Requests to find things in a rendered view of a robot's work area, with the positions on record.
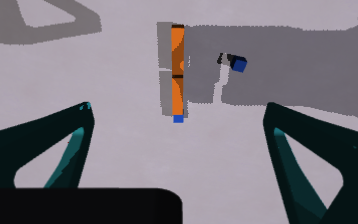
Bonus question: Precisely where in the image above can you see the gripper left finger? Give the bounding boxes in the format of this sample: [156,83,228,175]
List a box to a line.
[0,102,95,188]

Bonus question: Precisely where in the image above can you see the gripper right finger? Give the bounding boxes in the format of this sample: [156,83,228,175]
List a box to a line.
[263,102,358,224]

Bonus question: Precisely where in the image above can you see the orange rod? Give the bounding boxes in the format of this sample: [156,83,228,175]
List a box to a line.
[171,25,184,75]
[172,75,183,115]

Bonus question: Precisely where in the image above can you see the blue cube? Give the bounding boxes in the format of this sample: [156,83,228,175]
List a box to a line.
[230,55,247,73]
[173,111,184,123]

